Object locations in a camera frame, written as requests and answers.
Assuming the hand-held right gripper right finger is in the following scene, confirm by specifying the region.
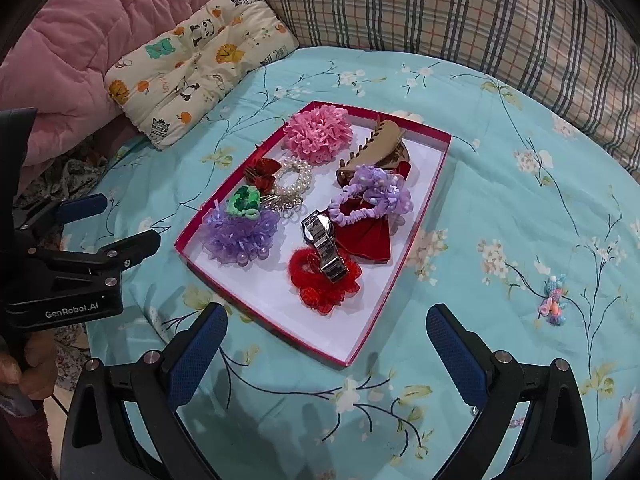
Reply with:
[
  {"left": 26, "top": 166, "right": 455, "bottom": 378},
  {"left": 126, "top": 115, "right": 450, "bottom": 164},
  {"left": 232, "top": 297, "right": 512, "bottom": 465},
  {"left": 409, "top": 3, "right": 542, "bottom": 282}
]
[{"left": 425, "top": 302, "right": 593, "bottom": 480}]

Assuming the panda print pillow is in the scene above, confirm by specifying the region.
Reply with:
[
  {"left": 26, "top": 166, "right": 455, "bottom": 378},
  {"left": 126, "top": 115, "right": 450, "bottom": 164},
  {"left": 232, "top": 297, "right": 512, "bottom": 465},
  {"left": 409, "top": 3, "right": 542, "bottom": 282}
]
[{"left": 104, "top": 0, "right": 300, "bottom": 151}]

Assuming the red flower scrunchie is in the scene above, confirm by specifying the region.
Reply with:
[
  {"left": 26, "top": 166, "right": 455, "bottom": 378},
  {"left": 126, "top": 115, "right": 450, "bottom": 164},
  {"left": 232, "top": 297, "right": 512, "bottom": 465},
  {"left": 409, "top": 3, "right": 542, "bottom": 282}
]
[{"left": 287, "top": 246, "right": 362, "bottom": 317}]

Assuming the pink quilt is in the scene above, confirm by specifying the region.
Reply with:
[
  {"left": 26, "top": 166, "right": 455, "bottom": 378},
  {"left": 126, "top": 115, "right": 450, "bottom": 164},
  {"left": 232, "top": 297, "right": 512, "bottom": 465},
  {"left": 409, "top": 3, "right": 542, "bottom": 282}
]
[{"left": 0, "top": 0, "right": 251, "bottom": 168}]

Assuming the dark patterned cloth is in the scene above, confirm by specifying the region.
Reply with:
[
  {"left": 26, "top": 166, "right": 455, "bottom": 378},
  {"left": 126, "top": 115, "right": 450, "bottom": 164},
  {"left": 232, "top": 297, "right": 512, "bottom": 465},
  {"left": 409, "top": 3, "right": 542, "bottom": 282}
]
[{"left": 17, "top": 147, "right": 109, "bottom": 213}]

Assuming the purple flower scrunchie with pearls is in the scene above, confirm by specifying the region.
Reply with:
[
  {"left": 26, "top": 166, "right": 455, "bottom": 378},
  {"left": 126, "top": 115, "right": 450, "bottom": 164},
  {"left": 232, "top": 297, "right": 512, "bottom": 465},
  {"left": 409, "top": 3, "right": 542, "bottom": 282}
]
[{"left": 200, "top": 200, "right": 280, "bottom": 267}]

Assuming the red tray box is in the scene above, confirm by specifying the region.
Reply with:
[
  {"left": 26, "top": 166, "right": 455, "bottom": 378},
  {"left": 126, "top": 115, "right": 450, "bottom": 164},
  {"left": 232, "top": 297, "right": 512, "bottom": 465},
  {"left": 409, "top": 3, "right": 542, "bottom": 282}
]
[{"left": 174, "top": 101, "right": 452, "bottom": 368}]

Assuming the red sequin bow clip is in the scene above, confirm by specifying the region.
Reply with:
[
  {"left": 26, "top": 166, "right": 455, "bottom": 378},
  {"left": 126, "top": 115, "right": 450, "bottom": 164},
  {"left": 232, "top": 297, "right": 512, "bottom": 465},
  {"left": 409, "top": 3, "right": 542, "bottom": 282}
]
[{"left": 243, "top": 157, "right": 281, "bottom": 194}]

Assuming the person's left hand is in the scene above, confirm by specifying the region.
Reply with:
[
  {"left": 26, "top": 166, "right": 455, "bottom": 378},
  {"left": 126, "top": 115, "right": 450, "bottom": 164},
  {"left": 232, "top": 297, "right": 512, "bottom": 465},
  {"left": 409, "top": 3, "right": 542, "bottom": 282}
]
[{"left": 0, "top": 327, "right": 59, "bottom": 401}]

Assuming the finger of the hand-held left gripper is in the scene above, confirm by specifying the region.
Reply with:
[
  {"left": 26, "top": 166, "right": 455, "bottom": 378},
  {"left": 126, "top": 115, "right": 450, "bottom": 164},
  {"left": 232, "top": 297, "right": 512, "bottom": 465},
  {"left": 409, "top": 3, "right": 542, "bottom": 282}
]
[
  {"left": 32, "top": 230, "right": 162, "bottom": 286},
  {"left": 22, "top": 193, "right": 109, "bottom": 233}
]

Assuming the pearl bracelet with metal butterfly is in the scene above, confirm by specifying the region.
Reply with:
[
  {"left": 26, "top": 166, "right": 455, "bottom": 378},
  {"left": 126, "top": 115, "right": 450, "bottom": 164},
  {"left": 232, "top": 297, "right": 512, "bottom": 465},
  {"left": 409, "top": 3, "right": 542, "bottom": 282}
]
[{"left": 265, "top": 156, "right": 315, "bottom": 217}]

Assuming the tan claw hair clip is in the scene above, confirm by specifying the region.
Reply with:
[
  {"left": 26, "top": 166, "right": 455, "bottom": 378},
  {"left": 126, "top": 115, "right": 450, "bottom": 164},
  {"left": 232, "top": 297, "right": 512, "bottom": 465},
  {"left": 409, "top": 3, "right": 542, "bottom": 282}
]
[{"left": 335, "top": 115, "right": 412, "bottom": 189}]

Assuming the plaid pillow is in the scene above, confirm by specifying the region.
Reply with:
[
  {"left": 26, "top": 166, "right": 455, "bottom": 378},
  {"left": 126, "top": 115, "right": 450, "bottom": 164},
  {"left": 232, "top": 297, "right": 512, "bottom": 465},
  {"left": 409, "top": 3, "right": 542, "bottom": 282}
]
[{"left": 240, "top": 0, "right": 640, "bottom": 184}]

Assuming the red velvet bow hair clip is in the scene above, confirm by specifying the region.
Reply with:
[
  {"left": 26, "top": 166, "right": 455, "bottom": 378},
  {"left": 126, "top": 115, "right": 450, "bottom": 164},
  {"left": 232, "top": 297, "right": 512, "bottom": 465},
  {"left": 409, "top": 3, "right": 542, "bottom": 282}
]
[{"left": 332, "top": 162, "right": 414, "bottom": 264}]

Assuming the lavender sequin scrunchie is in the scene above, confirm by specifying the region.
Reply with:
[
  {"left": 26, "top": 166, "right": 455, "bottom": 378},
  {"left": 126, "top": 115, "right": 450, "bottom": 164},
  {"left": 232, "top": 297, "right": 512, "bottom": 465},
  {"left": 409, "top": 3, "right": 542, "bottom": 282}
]
[{"left": 327, "top": 164, "right": 415, "bottom": 227}]

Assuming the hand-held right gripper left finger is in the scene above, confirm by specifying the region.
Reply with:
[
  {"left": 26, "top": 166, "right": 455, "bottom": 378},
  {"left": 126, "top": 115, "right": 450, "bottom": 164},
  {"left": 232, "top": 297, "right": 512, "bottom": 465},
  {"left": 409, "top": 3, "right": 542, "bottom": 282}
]
[{"left": 60, "top": 302, "right": 230, "bottom": 480}]

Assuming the colourful bead charm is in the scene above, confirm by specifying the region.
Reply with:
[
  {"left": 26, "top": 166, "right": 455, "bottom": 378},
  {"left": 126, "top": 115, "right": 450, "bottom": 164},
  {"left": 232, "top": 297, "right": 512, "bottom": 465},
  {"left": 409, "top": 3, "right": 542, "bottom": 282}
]
[{"left": 537, "top": 274, "right": 569, "bottom": 327}]

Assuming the silver wristwatch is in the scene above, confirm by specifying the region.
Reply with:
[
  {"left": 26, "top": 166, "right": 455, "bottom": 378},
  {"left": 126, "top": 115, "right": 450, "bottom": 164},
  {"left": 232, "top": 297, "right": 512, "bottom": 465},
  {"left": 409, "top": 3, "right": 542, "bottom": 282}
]
[{"left": 301, "top": 210, "right": 350, "bottom": 281}]

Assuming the pink flower scrunchie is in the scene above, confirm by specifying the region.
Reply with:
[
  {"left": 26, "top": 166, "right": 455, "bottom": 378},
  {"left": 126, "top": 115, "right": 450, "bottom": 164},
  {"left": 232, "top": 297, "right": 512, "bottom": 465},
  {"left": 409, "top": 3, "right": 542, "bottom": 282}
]
[{"left": 282, "top": 105, "right": 355, "bottom": 165}]

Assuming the teal floral bed sheet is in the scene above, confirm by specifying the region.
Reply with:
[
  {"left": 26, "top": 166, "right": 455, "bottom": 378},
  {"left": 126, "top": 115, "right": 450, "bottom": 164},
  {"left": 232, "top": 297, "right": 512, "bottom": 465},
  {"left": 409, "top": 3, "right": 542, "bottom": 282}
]
[{"left": 55, "top": 45, "right": 640, "bottom": 480}]

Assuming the green ribbon hair accessory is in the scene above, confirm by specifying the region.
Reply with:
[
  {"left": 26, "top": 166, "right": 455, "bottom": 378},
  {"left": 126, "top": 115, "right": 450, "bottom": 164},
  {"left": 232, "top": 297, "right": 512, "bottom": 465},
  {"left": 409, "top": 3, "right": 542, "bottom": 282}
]
[{"left": 227, "top": 185, "right": 264, "bottom": 221}]

